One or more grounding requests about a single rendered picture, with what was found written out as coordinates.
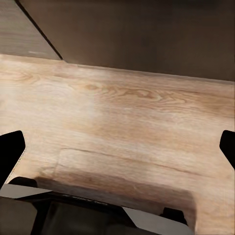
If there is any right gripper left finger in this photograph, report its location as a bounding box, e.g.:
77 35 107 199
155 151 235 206
0 130 25 189

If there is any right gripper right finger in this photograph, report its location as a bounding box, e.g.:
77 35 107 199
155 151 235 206
219 130 235 170

